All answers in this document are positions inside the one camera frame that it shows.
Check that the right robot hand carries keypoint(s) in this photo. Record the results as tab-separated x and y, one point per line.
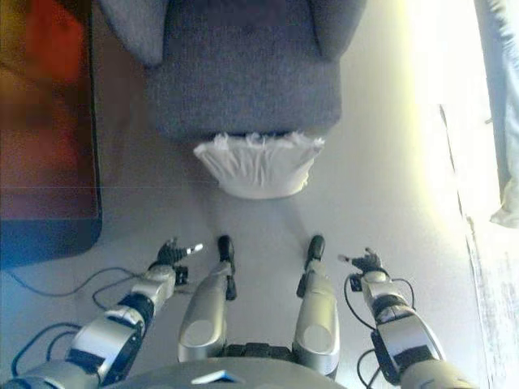
367	262

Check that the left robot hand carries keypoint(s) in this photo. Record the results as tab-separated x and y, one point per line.
172	255

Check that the white fringed cushion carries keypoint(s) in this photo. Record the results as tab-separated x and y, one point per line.
259	170

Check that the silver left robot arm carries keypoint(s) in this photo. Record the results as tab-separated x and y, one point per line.
105	336

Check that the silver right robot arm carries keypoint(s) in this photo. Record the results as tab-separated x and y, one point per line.
405	336

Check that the black right robot foot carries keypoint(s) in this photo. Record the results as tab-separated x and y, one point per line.
317	247

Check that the black robot foot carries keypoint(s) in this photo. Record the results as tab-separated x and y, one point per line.
225	248
317	247

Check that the black left robot foot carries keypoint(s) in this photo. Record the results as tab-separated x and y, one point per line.
225	248

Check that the silver left robot leg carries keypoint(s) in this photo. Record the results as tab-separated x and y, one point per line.
204	316

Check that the silver robot leg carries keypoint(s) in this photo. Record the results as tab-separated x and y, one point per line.
204	316
318	320

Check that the silver right robot leg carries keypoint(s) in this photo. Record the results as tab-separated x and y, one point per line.
318	320

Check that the silver robot torso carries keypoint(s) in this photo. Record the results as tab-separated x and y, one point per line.
170	377

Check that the black robot waist block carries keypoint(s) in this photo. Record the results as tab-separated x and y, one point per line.
259	350

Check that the dark glossy wardrobe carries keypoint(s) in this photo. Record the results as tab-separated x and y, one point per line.
44	121

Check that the grey fabric armchair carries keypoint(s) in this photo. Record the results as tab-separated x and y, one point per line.
243	73

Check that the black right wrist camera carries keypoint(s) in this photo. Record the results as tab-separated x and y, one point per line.
356	282

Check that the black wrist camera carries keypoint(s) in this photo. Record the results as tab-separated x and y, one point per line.
356	282
182	276

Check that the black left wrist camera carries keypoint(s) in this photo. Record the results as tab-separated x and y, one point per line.
182	276

